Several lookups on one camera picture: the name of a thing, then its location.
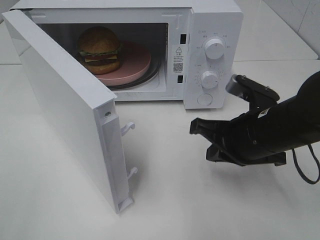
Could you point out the burger with lettuce and cheese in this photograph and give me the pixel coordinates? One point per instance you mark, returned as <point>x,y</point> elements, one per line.
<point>98,50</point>

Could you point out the pink round plate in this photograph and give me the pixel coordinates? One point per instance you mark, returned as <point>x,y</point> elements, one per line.
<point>135,61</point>

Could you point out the upper white power knob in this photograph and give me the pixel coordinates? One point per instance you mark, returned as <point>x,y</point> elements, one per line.
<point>214,48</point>

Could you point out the white microwave oven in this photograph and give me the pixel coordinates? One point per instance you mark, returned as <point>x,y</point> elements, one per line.
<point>157,24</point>

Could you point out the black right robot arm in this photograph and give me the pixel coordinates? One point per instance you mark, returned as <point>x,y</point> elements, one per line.
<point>303,115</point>

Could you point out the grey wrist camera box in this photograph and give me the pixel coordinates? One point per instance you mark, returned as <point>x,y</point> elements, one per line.
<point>251,91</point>

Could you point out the round white door button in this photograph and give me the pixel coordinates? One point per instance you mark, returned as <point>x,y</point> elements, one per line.
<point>205,99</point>

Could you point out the white warning label sticker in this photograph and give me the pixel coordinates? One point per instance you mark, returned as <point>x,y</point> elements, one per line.
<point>178,57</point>

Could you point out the white microwave door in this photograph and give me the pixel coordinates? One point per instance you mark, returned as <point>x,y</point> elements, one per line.
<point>78,106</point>

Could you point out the white timer knob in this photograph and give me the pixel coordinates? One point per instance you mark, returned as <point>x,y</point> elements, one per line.
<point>209,79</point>

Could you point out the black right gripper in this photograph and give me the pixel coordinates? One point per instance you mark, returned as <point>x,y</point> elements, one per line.
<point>250,139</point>

